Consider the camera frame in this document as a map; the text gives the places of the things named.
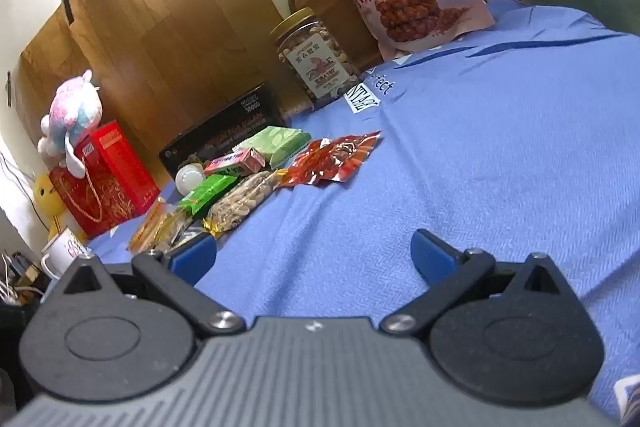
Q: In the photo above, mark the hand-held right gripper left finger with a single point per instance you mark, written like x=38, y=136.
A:
x=192, y=253

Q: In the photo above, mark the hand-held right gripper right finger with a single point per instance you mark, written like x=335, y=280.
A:
x=432, y=253

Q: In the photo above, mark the green snack packet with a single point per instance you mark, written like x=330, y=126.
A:
x=207, y=194

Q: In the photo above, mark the clear yellow snack packet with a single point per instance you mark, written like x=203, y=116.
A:
x=179, y=227

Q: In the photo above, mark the orange snack packet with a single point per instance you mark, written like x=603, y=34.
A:
x=147, y=229

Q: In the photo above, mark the clear peanut bag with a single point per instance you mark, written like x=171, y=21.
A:
x=242, y=202

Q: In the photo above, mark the white round ball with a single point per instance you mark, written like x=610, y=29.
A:
x=189, y=178

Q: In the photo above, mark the small pink red box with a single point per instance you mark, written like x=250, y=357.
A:
x=235, y=163

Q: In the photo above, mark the red gift bag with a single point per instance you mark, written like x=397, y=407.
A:
x=90, y=202

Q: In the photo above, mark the blue bedsheet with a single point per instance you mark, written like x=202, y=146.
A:
x=500, y=157

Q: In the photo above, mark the white printed mug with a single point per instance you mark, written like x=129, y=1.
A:
x=65, y=252

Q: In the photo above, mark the black cardboard box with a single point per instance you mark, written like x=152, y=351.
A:
x=220, y=127

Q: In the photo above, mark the light green packet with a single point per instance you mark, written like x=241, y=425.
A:
x=277, y=144

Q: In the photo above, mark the red snack packet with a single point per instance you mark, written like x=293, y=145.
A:
x=330, y=159

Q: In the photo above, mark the yellow plush toy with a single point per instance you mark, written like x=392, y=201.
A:
x=50, y=199

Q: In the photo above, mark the pink blue plush toy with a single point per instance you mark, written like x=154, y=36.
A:
x=75, y=107

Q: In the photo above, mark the clear nut jar gold lid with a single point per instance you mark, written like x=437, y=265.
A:
x=315, y=57

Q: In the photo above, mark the wooden headboard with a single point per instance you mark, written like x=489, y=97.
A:
x=150, y=17

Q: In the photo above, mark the patterned cloth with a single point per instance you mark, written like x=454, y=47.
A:
x=627, y=399

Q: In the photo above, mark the black tape strip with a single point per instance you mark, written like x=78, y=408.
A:
x=67, y=2

